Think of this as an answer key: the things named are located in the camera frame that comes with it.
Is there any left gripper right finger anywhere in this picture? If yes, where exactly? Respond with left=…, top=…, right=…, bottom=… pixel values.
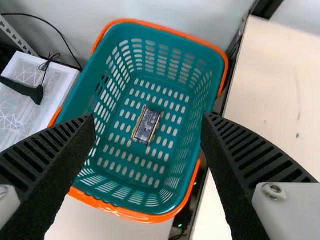
left=199, top=112, right=320, bottom=240

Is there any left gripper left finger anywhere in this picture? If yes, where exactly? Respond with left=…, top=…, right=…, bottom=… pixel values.
left=0, top=112, right=98, bottom=240

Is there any rectangular tin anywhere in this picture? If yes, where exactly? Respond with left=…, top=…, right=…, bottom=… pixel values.
left=131, top=106, right=163, bottom=146

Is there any teal shopping basket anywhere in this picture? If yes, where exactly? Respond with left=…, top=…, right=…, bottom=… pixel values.
left=47, top=17, right=230, bottom=225

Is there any black device with green light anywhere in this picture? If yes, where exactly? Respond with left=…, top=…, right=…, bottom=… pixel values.
left=169, top=217, right=195, bottom=240

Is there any white patterned box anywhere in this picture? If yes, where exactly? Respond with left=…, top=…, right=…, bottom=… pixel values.
left=0, top=51, right=82, bottom=148

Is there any perforated metal rack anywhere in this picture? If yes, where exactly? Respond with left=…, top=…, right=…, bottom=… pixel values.
left=0, top=13, right=39, bottom=57

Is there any black cable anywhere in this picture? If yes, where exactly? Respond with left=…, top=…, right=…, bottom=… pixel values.
left=0, top=12, right=83, bottom=72

